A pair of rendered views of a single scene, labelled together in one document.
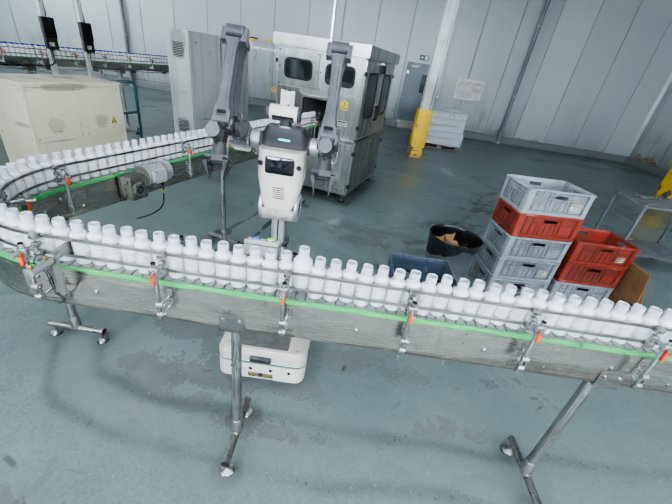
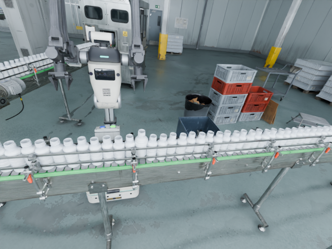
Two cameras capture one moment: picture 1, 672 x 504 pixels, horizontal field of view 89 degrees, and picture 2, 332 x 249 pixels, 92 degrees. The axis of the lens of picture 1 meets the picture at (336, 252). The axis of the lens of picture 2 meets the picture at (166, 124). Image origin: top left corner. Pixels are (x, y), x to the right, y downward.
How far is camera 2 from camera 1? 0.42 m
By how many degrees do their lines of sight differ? 14
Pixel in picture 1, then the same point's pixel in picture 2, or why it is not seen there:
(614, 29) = not seen: outside the picture
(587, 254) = (253, 98)
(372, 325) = (188, 167)
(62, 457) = not seen: outside the picture
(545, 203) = (236, 77)
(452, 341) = (230, 165)
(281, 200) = (109, 96)
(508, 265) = (222, 109)
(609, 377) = (299, 163)
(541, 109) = (214, 31)
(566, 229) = (245, 88)
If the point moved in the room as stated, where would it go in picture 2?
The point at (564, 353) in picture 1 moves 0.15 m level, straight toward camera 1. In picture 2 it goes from (282, 157) to (283, 170)
